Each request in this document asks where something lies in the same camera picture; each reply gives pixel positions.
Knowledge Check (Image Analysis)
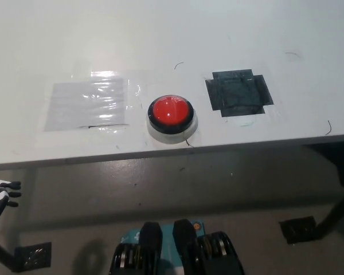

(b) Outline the dark table underframe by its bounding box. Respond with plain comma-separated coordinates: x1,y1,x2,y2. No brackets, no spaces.
303,140,344,188

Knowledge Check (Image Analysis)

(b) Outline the red dome push button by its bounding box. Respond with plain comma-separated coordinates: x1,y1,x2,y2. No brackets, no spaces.
145,94,198,144

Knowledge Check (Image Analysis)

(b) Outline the black tape patch on desk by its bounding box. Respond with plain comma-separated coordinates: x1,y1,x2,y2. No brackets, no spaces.
205,68,274,118

